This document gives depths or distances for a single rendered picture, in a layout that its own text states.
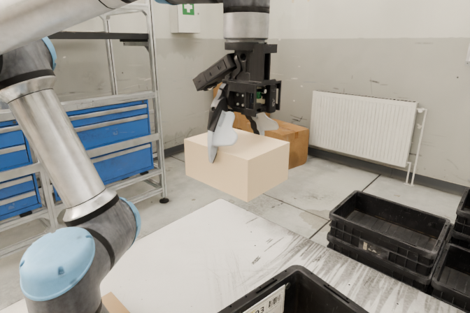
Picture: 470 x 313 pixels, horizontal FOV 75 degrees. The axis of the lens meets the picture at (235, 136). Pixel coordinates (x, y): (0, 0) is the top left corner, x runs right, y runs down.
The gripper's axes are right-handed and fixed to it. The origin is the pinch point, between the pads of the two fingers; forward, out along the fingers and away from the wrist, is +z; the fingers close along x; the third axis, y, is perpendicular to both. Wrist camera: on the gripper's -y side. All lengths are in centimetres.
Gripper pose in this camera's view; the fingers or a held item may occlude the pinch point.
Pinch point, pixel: (236, 151)
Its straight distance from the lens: 58.2
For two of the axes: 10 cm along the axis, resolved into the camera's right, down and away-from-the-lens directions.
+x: 6.7, -2.2, 7.0
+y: 7.4, 2.1, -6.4
